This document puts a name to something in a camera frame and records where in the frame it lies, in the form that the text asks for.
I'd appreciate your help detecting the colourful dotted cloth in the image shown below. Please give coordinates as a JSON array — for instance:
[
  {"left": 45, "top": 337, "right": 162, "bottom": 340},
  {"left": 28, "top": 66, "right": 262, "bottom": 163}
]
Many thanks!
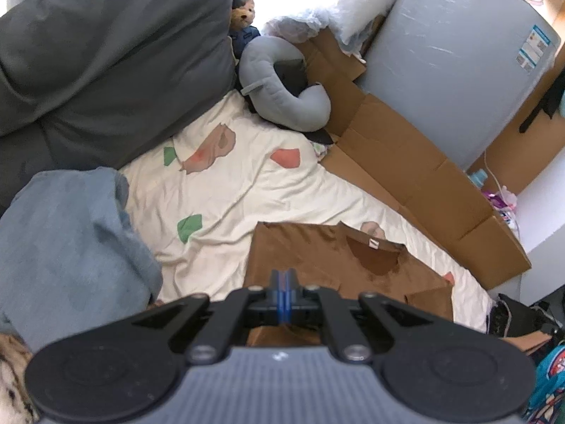
[{"left": 310, "top": 142, "right": 334, "bottom": 162}]

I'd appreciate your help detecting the black white fuzzy blanket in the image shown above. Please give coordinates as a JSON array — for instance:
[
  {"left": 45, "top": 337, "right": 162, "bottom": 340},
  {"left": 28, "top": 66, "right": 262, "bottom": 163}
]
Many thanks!
[{"left": 0, "top": 333, "right": 39, "bottom": 424}]

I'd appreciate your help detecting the black folded garment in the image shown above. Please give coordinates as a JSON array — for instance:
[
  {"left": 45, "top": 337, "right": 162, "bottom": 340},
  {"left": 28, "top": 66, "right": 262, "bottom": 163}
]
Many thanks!
[{"left": 487, "top": 293, "right": 560, "bottom": 338}]

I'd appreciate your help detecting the black flat pad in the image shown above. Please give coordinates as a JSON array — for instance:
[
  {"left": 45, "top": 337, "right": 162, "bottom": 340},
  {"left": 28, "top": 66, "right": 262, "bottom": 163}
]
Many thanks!
[{"left": 244, "top": 96, "right": 333, "bottom": 146}]

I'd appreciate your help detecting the white power cable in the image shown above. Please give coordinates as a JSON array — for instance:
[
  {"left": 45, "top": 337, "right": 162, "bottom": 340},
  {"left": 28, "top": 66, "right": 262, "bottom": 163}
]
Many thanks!
[{"left": 482, "top": 149, "right": 507, "bottom": 194}]

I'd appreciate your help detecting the grey neck pillow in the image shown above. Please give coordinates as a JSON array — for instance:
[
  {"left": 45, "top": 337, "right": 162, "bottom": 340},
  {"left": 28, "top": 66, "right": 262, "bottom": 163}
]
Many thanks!
[{"left": 238, "top": 36, "right": 331, "bottom": 132}]

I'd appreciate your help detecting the teal printed fabric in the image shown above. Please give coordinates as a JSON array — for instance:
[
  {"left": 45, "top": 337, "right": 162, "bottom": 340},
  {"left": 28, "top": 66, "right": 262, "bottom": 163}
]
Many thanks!
[{"left": 524, "top": 344, "right": 565, "bottom": 424}]

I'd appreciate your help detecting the cream bear print blanket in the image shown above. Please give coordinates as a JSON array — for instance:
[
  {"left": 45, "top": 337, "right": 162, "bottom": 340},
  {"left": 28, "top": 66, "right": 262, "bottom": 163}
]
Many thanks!
[{"left": 123, "top": 91, "right": 492, "bottom": 332}]

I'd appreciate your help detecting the grey crumpled garment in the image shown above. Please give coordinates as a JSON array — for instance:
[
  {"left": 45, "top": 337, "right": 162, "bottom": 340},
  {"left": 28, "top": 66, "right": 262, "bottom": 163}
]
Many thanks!
[{"left": 1, "top": 167, "right": 163, "bottom": 351}]

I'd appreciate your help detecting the purple white refill pouch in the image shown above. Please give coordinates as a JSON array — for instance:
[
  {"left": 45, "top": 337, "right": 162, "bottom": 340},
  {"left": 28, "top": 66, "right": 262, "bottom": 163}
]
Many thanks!
[{"left": 483, "top": 186, "right": 518, "bottom": 232}]

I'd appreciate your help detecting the brown cardboard sheet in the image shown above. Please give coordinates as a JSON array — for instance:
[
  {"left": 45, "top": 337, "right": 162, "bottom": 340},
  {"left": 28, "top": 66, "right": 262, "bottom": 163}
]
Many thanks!
[{"left": 297, "top": 35, "right": 531, "bottom": 290}]

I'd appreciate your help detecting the white pillar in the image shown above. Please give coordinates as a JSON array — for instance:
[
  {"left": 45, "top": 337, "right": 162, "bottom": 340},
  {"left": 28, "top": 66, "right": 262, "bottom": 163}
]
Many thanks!
[{"left": 488, "top": 159, "right": 564, "bottom": 305}]

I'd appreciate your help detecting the grey wrapped mattress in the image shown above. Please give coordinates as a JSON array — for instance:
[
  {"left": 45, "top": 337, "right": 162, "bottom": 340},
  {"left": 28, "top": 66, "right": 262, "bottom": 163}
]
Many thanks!
[{"left": 357, "top": 0, "right": 561, "bottom": 170}]

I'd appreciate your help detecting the brown printed t-shirt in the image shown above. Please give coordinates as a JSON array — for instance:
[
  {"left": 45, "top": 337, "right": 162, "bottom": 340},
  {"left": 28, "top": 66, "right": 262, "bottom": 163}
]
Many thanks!
[{"left": 244, "top": 222, "right": 453, "bottom": 320}]

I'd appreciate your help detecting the blue cap detergent bottle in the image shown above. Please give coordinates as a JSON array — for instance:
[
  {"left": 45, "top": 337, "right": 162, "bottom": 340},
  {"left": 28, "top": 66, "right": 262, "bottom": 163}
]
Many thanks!
[{"left": 468, "top": 169, "right": 488, "bottom": 189}]

